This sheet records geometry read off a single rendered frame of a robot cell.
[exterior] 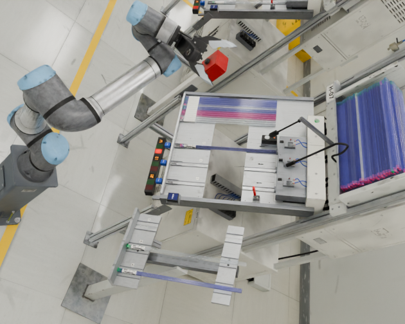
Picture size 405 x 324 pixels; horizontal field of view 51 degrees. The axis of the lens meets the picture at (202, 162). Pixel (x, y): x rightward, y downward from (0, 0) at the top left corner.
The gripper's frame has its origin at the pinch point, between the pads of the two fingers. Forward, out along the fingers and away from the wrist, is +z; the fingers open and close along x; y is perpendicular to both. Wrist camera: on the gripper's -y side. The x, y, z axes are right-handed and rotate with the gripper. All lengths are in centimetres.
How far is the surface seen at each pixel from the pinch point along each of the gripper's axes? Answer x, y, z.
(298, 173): 30, 34, 60
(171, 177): 67, 44, 13
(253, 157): 40, 51, 44
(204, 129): 45, 69, 19
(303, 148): 22, 46, 60
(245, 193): 51, 33, 44
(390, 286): 89, 95, 198
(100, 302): 154, 41, 16
